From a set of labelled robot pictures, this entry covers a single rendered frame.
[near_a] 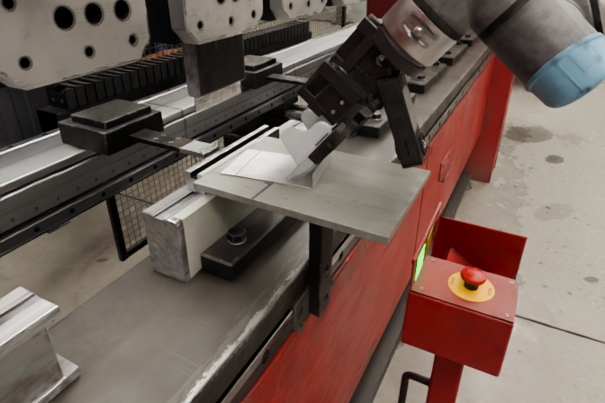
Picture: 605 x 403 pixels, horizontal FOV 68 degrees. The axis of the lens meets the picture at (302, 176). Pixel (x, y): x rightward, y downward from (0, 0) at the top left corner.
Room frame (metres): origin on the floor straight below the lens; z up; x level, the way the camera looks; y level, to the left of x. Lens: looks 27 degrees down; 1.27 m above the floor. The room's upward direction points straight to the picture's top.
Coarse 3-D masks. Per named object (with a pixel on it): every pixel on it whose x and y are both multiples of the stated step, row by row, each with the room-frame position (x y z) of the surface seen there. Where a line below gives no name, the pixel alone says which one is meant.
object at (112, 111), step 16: (80, 112) 0.68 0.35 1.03; (96, 112) 0.68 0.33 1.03; (112, 112) 0.68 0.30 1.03; (128, 112) 0.68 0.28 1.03; (144, 112) 0.71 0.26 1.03; (160, 112) 0.73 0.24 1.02; (64, 128) 0.67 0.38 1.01; (80, 128) 0.65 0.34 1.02; (96, 128) 0.65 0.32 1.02; (112, 128) 0.65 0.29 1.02; (128, 128) 0.66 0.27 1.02; (144, 128) 0.69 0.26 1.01; (160, 128) 0.72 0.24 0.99; (80, 144) 0.65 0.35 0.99; (96, 144) 0.64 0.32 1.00; (112, 144) 0.63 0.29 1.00; (128, 144) 0.66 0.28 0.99; (160, 144) 0.63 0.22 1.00; (176, 144) 0.63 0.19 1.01; (192, 144) 0.63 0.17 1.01; (208, 144) 0.63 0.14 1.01
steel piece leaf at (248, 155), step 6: (246, 150) 0.61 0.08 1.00; (252, 150) 0.61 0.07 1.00; (258, 150) 0.61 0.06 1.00; (240, 156) 0.59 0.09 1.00; (246, 156) 0.59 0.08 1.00; (252, 156) 0.59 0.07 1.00; (234, 162) 0.57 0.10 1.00; (240, 162) 0.57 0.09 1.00; (246, 162) 0.57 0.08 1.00; (228, 168) 0.55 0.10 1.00; (234, 168) 0.55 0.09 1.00; (240, 168) 0.55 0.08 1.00; (222, 174) 0.54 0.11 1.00; (228, 174) 0.53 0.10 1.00; (234, 174) 0.53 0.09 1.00
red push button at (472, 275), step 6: (462, 270) 0.58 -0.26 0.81; (468, 270) 0.57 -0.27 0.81; (474, 270) 0.57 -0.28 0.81; (480, 270) 0.57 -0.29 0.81; (462, 276) 0.56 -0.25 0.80; (468, 276) 0.56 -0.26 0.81; (474, 276) 0.56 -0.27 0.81; (480, 276) 0.56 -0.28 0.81; (468, 282) 0.55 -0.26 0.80; (474, 282) 0.55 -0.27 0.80; (480, 282) 0.55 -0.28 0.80; (468, 288) 0.56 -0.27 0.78; (474, 288) 0.56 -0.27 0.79
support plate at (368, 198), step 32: (352, 160) 0.58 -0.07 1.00; (224, 192) 0.49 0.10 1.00; (256, 192) 0.49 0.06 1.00; (288, 192) 0.49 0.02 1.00; (320, 192) 0.49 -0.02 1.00; (352, 192) 0.49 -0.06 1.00; (384, 192) 0.49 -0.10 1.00; (416, 192) 0.49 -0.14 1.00; (320, 224) 0.43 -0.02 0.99; (352, 224) 0.41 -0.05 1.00; (384, 224) 0.41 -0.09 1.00
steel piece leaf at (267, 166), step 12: (264, 156) 0.59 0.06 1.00; (276, 156) 0.59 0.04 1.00; (288, 156) 0.59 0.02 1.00; (252, 168) 0.55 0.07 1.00; (264, 168) 0.55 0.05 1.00; (276, 168) 0.55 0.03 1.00; (288, 168) 0.55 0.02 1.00; (324, 168) 0.54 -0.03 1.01; (264, 180) 0.52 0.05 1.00; (276, 180) 0.51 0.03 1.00; (300, 180) 0.51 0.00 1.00; (312, 180) 0.49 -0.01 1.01
